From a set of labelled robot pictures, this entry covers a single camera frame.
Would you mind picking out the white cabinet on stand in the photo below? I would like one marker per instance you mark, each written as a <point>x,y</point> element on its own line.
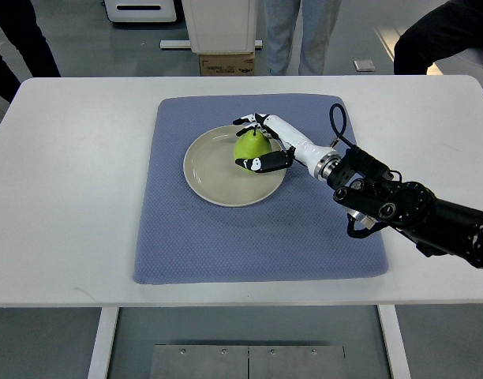
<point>218,27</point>

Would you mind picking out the beige round plate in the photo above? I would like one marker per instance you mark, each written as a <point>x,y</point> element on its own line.
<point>211,172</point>

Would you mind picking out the white table leg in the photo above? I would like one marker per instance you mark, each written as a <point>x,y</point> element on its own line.
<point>104,339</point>
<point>393,342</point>

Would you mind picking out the grey floor socket plate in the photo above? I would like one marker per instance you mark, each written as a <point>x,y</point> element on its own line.
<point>364,65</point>

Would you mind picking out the green pear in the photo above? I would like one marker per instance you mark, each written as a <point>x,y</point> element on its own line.
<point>250,145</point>

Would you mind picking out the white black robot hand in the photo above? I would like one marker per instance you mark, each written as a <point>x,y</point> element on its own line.
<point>319,160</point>

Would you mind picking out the person in black clothes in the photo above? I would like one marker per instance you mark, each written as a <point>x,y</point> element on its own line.
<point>446,31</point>

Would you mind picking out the cardboard box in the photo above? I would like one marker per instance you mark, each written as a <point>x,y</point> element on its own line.
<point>227,65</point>

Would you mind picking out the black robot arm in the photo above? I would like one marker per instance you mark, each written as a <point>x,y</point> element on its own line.
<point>363,184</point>

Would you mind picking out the white machine with slot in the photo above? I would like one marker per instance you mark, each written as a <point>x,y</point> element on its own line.
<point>140,11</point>

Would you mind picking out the person in dark trousers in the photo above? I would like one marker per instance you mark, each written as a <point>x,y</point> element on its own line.
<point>19,24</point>

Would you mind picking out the right white table leg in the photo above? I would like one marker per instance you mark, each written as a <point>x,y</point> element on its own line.
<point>393,342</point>

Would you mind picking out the metal base plate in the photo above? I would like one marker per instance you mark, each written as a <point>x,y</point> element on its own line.
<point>244,361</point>

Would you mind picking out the blue textured mat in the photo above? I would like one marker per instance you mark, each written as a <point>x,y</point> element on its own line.
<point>298,233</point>

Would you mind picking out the left white table leg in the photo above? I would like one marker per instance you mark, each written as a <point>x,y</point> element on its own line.
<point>104,339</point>

